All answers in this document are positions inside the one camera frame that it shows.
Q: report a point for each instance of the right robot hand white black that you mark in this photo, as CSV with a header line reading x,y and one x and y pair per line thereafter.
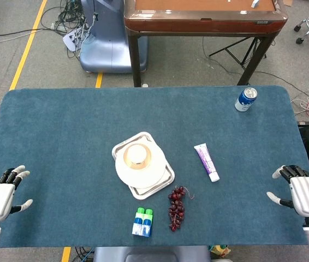
x,y
307,195

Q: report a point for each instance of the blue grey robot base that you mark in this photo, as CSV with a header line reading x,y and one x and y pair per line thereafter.
x,y
110,41

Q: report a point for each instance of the blue felt table cloth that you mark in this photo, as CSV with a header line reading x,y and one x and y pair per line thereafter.
x,y
61,136

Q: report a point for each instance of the yellow green toy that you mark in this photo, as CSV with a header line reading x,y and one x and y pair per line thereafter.
x,y
220,250

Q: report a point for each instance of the purple white toothpaste tube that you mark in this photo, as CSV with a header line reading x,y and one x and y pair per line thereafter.
x,y
207,162

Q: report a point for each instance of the blue white drink can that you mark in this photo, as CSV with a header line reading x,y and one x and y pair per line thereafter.
x,y
245,100

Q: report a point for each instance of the dark red grape bunch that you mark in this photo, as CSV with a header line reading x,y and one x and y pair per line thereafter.
x,y
177,208

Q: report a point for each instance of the cream bowl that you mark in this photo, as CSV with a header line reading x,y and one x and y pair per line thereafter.
x,y
125,158

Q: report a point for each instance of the silver metal tray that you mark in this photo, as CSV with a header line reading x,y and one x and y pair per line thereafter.
x,y
121,144

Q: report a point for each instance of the blue building block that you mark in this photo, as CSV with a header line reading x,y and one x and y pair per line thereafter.
x,y
142,227

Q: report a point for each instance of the white round plate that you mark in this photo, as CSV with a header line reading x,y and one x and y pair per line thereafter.
x,y
143,177

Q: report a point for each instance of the green building block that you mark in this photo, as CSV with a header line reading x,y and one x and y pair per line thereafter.
x,y
145,213

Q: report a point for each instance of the black folding stand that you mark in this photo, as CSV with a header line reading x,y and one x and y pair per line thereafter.
x,y
236,53

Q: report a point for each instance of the grey robot torso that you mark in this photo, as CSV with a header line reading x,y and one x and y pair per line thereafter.
x,y
151,253

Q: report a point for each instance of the white power strip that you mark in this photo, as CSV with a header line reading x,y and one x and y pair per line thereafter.
x,y
72,40

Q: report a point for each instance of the brown mahjong table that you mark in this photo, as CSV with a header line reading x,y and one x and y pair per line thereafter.
x,y
203,21

